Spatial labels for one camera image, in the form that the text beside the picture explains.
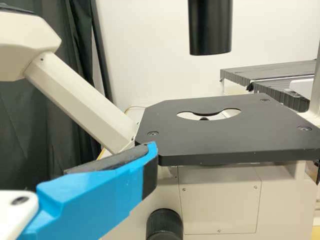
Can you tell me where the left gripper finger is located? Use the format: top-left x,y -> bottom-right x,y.
23,141 -> 159,240

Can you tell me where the black platform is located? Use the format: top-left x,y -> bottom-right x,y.
219,59 -> 318,87
249,77 -> 312,114

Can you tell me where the cream microscope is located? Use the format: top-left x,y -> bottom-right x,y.
0,0 -> 320,240

